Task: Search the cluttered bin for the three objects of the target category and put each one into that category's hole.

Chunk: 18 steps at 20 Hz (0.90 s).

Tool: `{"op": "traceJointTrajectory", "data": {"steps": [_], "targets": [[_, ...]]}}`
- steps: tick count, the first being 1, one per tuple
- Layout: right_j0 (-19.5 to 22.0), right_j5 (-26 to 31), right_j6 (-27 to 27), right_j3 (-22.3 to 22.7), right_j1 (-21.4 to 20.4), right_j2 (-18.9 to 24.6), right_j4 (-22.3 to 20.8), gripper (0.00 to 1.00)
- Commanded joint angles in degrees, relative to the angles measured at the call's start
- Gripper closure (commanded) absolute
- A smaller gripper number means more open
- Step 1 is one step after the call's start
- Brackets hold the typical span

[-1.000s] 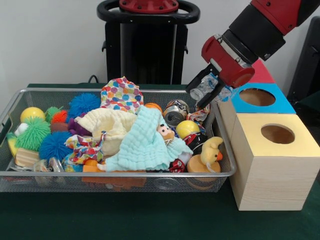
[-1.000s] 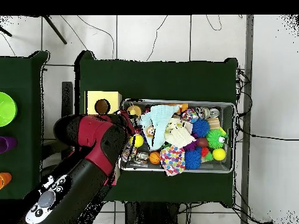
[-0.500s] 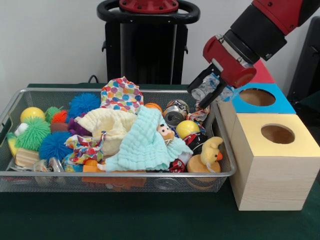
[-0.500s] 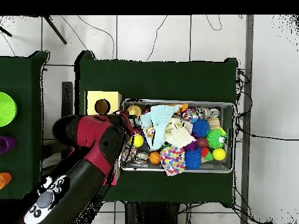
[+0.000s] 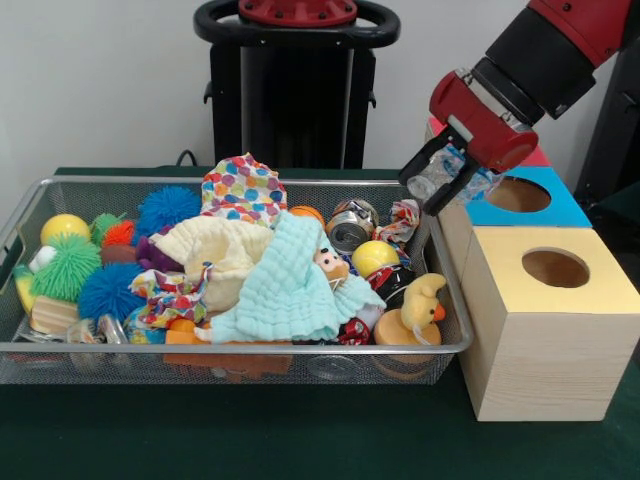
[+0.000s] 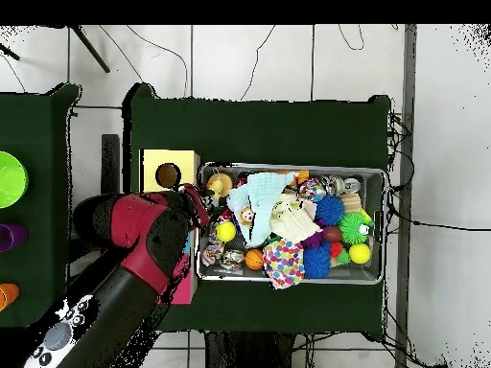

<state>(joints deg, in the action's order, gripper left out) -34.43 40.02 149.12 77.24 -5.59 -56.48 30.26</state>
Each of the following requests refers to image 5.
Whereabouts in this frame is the polka dot cloth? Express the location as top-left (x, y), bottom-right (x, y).
top-left (201, 153), bottom-right (290, 229)

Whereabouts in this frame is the cream knitted cloth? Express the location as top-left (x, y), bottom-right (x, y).
top-left (149, 214), bottom-right (277, 314)

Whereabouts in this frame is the brown plush toy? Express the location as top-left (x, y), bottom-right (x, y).
top-left (314, 247), bottom-right (351, 291)

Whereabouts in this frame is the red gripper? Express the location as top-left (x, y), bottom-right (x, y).
top-left (398, 69), bottom-right (540, 217)

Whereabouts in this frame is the blue spiky ball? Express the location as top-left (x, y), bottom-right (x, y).
top-left (137, 187), bottom-right (204, 234)

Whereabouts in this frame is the purple spiky monster toy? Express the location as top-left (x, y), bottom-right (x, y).
top-left (135, 234), bottom-right (184, 274)

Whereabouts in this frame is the crushed silver drink can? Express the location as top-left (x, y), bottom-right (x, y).
top-left (325, 199), bottom-right (380, 254)

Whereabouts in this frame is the dark green tablecloth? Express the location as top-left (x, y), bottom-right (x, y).
top-left (0, 166), bottom-right (640, 480)

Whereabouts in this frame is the crushed blue-label plastic bottle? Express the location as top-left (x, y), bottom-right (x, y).
top-left (405, 142), bottom-right (504, 205)

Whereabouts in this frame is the mint green cloth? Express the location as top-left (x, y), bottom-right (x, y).
top-left (208, 209), bottom-right (387, 345)

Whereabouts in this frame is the wooden three-hole box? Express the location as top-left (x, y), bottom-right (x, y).
top-left (418, 117), bottom-right (640, 423)

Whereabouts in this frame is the yellow tennis ball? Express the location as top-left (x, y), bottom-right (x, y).
top-left (352, 239), bottom-right (401, 276)

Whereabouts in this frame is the crushed clear plastic bottle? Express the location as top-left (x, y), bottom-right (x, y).
top-left (67, 314), bottom-right (126, 346)

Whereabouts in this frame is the silver mesh bin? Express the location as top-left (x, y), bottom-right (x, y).
top-left (0, 175), bottom-right (475, 386)

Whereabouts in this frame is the yellow plush duck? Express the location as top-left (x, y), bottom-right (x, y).
top-left (402, 272), bottom-right (449, 332)

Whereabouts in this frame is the plain yellow ball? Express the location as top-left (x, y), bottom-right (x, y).
top-left (40, 213), bottom-right (92, 246)

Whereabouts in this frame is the green spiky monster toy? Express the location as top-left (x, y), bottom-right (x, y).
top-left (12, 233), bottom-right (104, 314)

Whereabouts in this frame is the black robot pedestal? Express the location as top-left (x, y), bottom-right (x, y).
top-left (193, 0), bottom-right (401, 170)

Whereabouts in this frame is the black panel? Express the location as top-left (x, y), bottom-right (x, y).
top-left (573, 44), bottom-right (640, 201)

